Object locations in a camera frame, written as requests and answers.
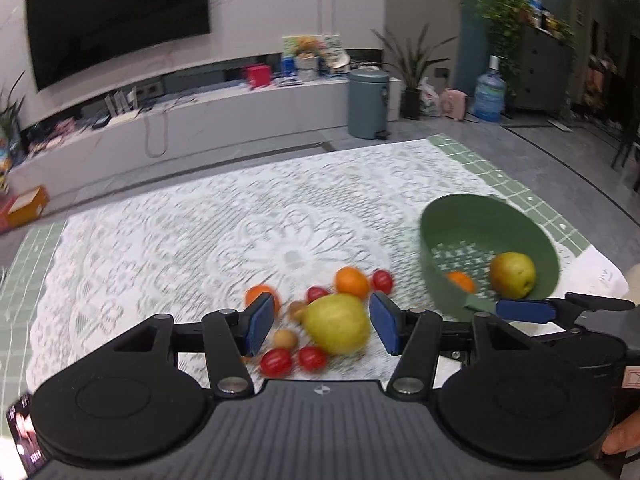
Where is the yellow pear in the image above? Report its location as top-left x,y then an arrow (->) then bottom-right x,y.
303,294 -> 372,356

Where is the black chair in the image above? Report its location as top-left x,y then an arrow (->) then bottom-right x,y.
610,75 -> 640,171

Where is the long-leaved potted plant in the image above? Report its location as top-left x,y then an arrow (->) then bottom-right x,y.
372,25 -> 458,121

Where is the leafy green plant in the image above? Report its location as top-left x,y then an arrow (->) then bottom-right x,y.
475,0 -> 576,106

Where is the grey green trash bin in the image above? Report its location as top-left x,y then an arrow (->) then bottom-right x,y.
347,68 -> 391,140

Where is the white television console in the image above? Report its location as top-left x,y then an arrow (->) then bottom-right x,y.
7,75 -> 403,196

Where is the red box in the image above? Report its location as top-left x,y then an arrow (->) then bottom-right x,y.
244,64 -> 273,91

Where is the thin-leaved green plant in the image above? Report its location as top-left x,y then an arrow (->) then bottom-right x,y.
0,72 -> 26,196

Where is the blue water bottle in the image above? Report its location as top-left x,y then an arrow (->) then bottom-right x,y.
472,56 -> 505,123

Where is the pink bag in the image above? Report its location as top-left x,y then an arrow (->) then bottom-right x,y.
441,87 -> 468,121

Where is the orange cardboard box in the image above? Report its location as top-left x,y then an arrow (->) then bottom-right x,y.
0,186 -> 50,233

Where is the black flat television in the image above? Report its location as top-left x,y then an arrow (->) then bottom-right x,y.
25,0 -> 211,93

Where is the green apple in bowl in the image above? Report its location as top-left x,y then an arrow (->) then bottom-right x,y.
489,252 -> 537,299

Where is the white plastic bag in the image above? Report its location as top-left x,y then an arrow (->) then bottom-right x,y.
419,80 -> 443,117

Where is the white router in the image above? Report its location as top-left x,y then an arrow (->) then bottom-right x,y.
104,87 -> 140,123

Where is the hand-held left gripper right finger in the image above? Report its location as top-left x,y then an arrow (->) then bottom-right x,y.
369,291 -> 538,400

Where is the smartphone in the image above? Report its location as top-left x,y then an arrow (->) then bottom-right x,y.
6,394 -> 51,478

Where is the colourful printed box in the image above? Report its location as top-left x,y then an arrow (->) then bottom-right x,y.
281,34 -> 343,58

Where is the printed bucket hat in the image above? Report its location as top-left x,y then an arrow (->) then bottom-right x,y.
325,50 -> 351,77

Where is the dark drawer cabinet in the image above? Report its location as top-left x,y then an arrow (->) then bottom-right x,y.
515,25 -> 576,121

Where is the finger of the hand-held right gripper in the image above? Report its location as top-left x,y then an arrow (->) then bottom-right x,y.
496,291 -> 637,332

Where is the person's right hand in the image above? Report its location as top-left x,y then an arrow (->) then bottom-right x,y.
601,405 -> 640,461

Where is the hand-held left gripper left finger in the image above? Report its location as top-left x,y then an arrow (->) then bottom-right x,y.
112,292 -> 277,398

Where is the black hanging cable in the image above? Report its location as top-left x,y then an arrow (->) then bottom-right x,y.
142,102 -> 168,158

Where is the white lace tablecloth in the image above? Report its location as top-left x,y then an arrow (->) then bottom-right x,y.
25,139 -> 576,386

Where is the white basket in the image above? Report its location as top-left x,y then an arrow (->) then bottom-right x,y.
296,55 -> 320,82

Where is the green plastic bowl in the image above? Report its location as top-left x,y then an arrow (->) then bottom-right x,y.
419,194 -> 560,322

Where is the orange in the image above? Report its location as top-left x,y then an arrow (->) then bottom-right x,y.
446,271 -> 477,295
244,285 -> 281,313
334,266 -> 371,298

